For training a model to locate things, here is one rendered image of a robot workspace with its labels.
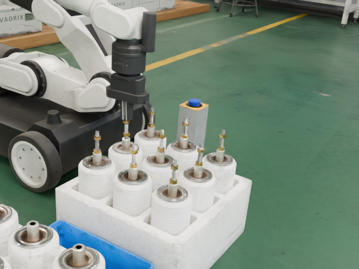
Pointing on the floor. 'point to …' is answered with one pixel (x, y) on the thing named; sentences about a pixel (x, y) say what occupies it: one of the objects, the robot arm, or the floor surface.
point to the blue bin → (99, 243)
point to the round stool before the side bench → (239, 5)
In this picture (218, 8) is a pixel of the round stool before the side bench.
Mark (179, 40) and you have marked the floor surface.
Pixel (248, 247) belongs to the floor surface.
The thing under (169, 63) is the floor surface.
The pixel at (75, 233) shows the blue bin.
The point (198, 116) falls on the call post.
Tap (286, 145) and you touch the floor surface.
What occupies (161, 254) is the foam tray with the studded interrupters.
